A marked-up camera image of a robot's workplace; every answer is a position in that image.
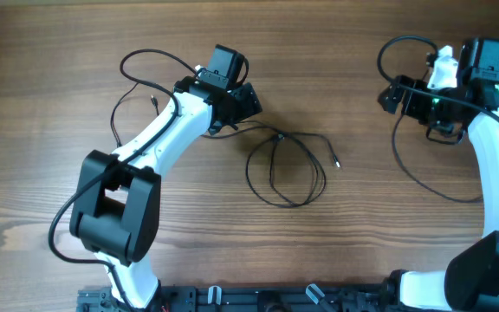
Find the grey usb cable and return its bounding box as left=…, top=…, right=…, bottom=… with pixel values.
left=201, top=120, right=342, bottom=209

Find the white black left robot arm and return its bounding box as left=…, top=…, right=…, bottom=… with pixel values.
left=69, top=45, right=262, bottom=311

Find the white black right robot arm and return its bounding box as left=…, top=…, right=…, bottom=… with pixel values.
left=377, top=37, right=499, bottom=311

